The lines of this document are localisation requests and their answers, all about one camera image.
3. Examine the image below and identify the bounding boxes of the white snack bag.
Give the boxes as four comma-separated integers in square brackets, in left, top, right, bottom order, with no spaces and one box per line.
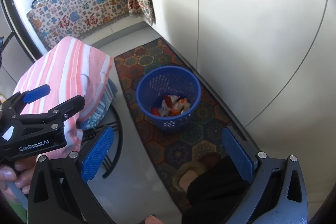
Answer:
[161,94,181,117]

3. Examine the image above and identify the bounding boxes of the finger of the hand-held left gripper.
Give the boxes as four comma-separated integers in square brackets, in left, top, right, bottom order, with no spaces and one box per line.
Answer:
[7,84,51,110]
[15,94,86,123]

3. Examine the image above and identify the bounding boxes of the white lower cabinets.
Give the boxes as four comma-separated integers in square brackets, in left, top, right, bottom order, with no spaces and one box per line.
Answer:
[141,0,336,151]

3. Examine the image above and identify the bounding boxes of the blue striped cloth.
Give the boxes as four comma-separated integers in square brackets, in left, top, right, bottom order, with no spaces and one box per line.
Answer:
[79,79,119,131]

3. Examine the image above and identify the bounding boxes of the person's left hand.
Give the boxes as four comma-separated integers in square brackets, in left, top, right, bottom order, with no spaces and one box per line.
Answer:
[0,155,38,204]

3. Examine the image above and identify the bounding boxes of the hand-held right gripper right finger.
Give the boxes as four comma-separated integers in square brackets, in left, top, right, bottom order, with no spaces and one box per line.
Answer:
[222,126,309,224]

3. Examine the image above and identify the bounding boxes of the brown furry slipper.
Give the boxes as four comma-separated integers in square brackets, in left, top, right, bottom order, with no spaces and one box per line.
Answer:
[172,152,222,193]

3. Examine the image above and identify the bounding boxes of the hexagon patterned rug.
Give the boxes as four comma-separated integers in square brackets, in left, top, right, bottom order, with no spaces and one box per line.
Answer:
[113,37,253,213]

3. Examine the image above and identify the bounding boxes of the pink striped tablecloth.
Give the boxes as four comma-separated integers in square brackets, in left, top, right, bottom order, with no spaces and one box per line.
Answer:
[12,36,114,159]

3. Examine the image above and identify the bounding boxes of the person's right hand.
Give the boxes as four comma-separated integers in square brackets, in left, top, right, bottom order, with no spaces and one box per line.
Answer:
[145,215,165,224]

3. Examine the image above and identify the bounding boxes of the person's black trouser leg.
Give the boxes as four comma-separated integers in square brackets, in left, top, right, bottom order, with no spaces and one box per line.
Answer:
[181,156,253,224]

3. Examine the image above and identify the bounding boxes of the large printed cloth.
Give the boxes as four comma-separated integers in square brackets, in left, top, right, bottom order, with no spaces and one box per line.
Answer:
[26,0,131,50]

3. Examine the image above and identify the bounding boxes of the blue plastic basket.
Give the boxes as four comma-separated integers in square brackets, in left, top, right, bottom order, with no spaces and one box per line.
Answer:
[135,65,202,131]

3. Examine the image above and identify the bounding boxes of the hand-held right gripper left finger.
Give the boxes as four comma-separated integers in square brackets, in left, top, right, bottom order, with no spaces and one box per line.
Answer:
[26,125,116,224]

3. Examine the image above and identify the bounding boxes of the black metal table frame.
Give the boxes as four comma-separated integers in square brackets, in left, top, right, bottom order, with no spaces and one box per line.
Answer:
[79,103,124,179]

